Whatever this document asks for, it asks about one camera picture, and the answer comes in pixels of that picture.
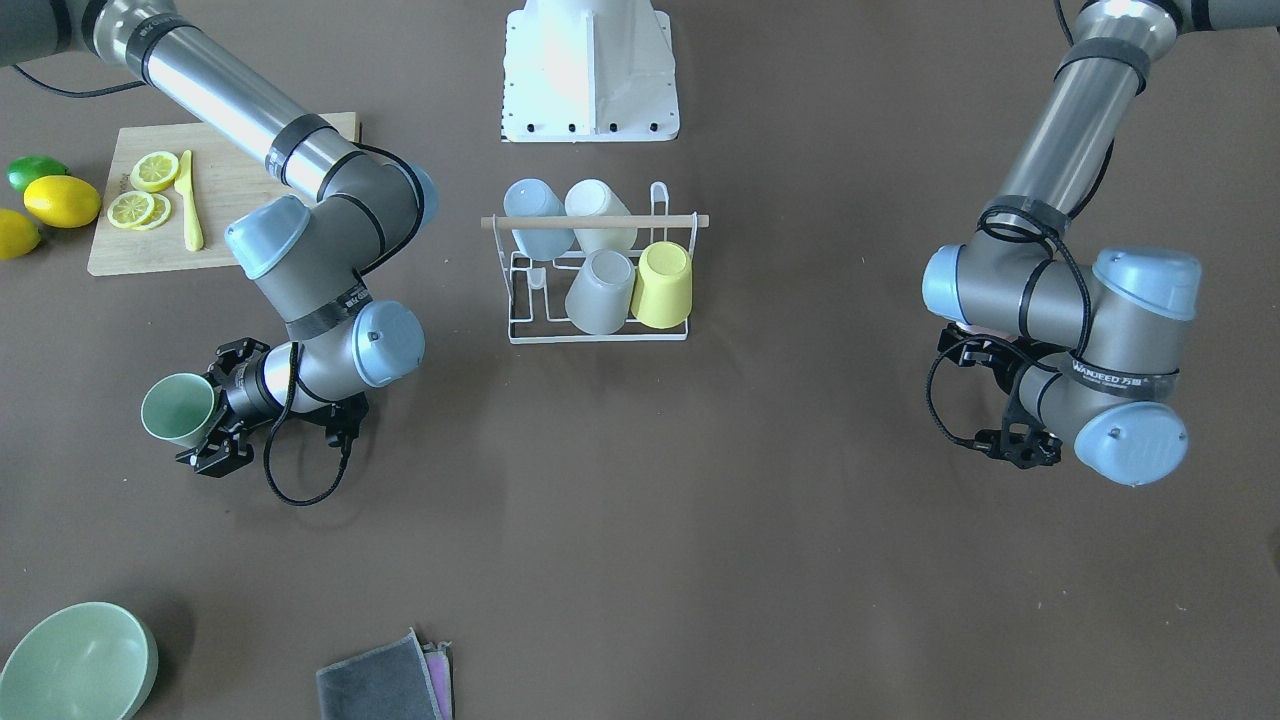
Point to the green plastic cup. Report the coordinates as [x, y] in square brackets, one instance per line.
[179, 409]

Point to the green lime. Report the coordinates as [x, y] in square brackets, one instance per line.
[29, 168]

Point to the grey folded cloth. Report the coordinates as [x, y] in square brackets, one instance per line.
[406, 679]

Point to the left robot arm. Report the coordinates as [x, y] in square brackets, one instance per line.
[1088, 356]

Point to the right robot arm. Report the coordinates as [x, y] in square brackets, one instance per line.
[348, 209]

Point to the cream plastic cup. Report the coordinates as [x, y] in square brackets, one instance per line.
[593, 198]

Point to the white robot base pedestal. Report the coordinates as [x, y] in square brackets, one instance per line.
[589, 72]

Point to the yellow lemon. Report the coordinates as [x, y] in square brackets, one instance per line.
[19, 235]
[62, 201]

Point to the yellow plastic cup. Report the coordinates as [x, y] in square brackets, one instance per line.
[663, 286]

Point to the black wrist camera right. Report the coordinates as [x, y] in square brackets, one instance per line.
[343, 420]

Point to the white wire cup holder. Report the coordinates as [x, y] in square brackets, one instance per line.
[539, 258]

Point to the green bowl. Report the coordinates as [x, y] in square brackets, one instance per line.
[93, 660]

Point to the wooden cutting board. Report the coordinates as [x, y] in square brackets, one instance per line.
[228, 184]

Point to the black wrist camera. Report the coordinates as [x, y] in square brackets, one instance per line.
[963, 347]
[343, 420]

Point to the grey plastic cup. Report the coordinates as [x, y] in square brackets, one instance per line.
[600, 295]

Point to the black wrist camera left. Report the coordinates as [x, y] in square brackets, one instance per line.
[963, 347]

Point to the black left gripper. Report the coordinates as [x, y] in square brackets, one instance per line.
[985, 357]

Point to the yellow plastic knife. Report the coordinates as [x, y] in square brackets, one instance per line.
[193, 232]

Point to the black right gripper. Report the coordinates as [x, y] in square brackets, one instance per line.
[239, 393]

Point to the lemon slice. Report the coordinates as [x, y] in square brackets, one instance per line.
[155, 172]
[131, 209]

